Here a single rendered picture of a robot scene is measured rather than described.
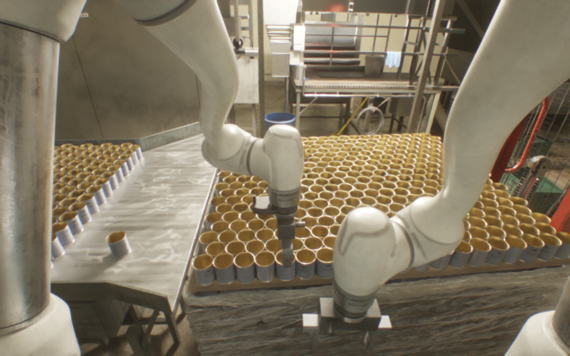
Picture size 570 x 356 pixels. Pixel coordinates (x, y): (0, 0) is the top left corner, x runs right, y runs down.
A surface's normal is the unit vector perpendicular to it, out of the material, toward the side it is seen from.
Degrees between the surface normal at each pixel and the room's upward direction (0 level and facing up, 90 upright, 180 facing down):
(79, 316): 90
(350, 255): 83
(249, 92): 90
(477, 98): 105
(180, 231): 0
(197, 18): 116
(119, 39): 90
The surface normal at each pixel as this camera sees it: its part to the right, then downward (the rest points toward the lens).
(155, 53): 0.06, 0.50
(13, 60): 0.78, 0.25
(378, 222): 0.07, -0.72
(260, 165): -0.48, 0.42
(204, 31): 0.72, 0.65
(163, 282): 0.02, -0.87
